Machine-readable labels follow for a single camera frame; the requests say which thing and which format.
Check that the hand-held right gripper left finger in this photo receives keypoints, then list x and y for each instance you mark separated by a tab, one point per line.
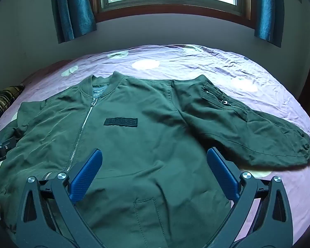
86	173

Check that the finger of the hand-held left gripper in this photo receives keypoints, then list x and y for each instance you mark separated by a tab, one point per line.
5	144

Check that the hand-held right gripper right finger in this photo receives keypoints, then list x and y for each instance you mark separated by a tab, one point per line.
222	173

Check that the green bomber jacket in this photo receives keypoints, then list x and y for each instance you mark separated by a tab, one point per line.
144	147

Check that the striped yellow black pillow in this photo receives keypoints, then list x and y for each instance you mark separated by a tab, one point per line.
2	100

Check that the purple dotted bed sheet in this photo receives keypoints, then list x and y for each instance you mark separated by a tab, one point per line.
196	64

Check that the teal curtain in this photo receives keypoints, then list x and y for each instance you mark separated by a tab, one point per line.
72	13
267	10

